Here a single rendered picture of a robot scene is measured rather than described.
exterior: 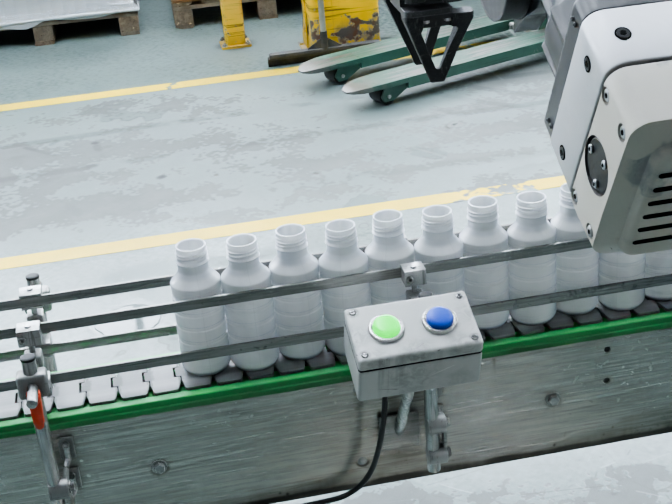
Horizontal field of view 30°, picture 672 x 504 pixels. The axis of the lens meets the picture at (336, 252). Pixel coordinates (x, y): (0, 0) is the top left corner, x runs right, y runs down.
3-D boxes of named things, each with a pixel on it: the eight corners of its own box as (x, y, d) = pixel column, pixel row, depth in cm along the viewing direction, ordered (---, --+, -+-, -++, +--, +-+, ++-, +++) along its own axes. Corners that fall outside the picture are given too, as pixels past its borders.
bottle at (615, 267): (601, 288, 165) (603, 171, 157) (648, 293, 162) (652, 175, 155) (592, 309, 160) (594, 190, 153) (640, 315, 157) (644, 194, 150)
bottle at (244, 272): (285, 367, 153) (272, 245, 145) (237, 377, 151) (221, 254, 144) (273, 344, 158) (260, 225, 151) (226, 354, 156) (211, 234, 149)
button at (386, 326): (396, 319, 138) (396, 310, 137) (402, 339, 136) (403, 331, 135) (369, 323, 138) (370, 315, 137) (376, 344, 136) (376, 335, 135)
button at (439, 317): (449, 311, 139) (449, 302, 138) (456, 331, 137) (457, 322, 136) (422, 315, 139) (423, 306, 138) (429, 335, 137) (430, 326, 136)
